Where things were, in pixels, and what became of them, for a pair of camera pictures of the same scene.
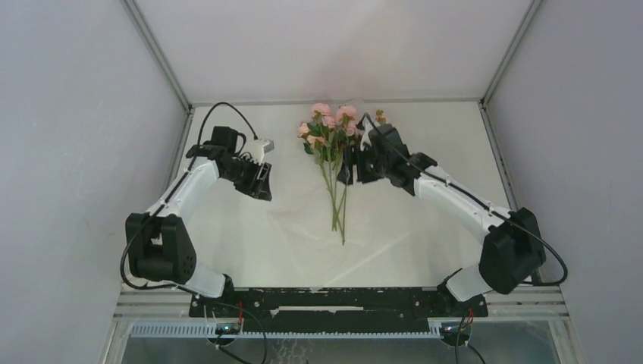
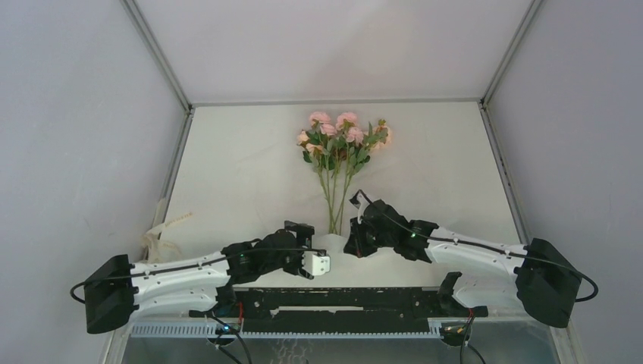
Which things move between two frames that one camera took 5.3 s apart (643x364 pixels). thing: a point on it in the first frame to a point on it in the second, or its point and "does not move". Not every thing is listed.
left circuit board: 227,328 does not move
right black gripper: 362,177 to 355,245
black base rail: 335,309 does not move
